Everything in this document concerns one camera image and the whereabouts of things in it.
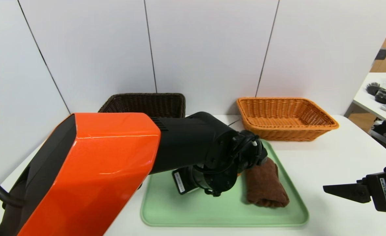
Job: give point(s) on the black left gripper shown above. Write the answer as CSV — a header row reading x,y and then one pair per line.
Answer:
x,y
180,182

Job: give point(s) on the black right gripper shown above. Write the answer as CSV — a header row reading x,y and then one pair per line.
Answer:
x,y
383,192

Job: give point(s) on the brown towel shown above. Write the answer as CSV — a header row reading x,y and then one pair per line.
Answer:
x,y
266,186

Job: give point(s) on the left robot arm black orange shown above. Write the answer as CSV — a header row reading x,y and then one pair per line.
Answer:
x,y
98,164

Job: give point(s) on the dark brown wicker basket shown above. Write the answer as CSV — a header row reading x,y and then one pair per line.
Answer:
x,y
140,105

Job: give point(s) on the orange wicker basket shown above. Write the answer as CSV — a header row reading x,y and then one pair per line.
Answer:
x,y
278,131

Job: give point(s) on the light green plastic tray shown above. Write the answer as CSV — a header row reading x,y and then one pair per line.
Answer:
x,y
219,209

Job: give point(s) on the white background table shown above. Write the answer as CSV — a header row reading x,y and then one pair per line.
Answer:
x,y
366,101

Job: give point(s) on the black round brush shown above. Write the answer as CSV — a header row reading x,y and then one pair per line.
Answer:
x,y
373,89

